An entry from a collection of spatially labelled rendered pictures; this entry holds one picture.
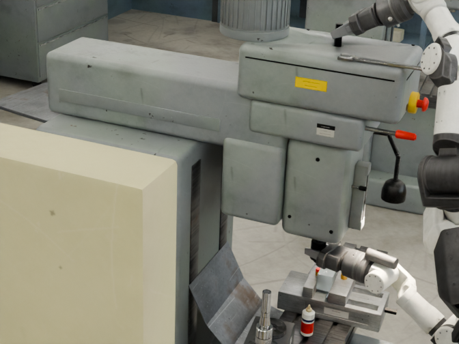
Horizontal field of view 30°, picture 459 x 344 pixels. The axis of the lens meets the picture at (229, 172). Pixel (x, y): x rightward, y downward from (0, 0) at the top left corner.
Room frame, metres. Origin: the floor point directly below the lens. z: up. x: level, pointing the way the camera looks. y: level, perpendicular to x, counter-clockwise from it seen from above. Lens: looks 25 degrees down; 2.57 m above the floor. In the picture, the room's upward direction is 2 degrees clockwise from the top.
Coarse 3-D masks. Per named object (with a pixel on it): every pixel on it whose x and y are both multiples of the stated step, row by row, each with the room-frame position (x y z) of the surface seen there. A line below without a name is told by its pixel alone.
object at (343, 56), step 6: (342, 54) 2.21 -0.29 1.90; (348, 54) 2.21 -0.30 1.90; (348, 60) 2.17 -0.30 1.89; (354, 60) 2.18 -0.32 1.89; (360, 60) 2.17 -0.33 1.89; (366, 60) 2.17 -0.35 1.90; (372, 60) 2.17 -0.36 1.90; (378, 60) 2.17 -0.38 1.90; (396, 66) 2.14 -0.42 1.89; (402, 66) 2.13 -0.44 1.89; (408, 66) 2.13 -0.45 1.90; (414, 66) 2.13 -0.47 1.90; (420, 66) 2.13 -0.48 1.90
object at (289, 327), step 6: (258, 318) 2.10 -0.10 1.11; (270, 318) 2.09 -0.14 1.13; (252, 324) 2.07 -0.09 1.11; (276, 324) 2.06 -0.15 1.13; (282, 324) 2.06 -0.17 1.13; (288, 324) 2.08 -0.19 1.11; (294, 324) 2.08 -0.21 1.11; (252, 330) 2.04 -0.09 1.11; (276, 330) 2.03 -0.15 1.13; (282, 330) 2.03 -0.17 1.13; (288, 330) 2.05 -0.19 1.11; (252, 336) 2.01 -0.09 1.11; (276, 336) 2.00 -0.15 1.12; (282, 336) 2.01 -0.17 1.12; (288, 336) 2.02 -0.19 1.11; (246, 342) 1.98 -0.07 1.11; (252, 342) 1.97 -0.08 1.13; (276, 342) 1.97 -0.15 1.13; (282, 342) 1.99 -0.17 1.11; (288, 342) 2.00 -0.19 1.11
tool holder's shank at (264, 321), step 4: (264, 292) 1.94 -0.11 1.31; (268, 292) 1.95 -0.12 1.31; (264, 296) 1.94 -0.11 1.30; (268, 296) 1.94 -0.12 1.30; (264, 300) 1.94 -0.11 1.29; (268, 300) 1.94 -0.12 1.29; (264, 304) 1.94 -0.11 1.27; (268, 304) 1.94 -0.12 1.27; (264, 308) 1.94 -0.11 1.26; (268, 308) 1.94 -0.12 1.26; (264, 312) 1.94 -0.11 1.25; (268, 312) 1.94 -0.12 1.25; (260, 316) 1.95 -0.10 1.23; (264, 316) 1.94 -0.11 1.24; (268, 316) 1.94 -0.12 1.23; (260, 320) 1.94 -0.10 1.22; (264, 320) 1.94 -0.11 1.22; (268, 320) 1.94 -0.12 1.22; (260, 324) 1.94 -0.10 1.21; (264, 324) 1.93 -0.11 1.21; (268, 324) 1.94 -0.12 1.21
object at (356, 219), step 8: (360, 160) 2.30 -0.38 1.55; (360, 168) 2.26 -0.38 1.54; (368, 168) 2.25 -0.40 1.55; (360, 176) 2.26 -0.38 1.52; (368, 176) 2.27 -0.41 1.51; (360, 184) 2.26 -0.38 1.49; (352, 192) 2.27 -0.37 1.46; (360, 192) 2.26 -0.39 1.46; (352, 200) 2.26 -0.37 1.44; (360, 200) 2.26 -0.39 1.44; (352, 208) 2.26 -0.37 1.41; (360, 208) 2.26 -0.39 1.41; (352, 216) 2.26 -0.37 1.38; (360, 216) 2.25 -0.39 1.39; (352, 224) 2.26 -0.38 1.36; (360, 224) 2.25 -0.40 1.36
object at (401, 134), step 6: (366, 126) 2.18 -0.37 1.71; (378, 132) 2.16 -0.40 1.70; (384, 132) 2.15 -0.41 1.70; (390, 132) 2.15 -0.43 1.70; (396, 132) 2.14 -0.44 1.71; (402, 132) 2.14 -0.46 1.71; (408, 132) 2.13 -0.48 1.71; (396, 138) 2.14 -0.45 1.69; (402, 138) 2.13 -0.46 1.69; (408, 138) 2.12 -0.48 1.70; (414, 138) 2.12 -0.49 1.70
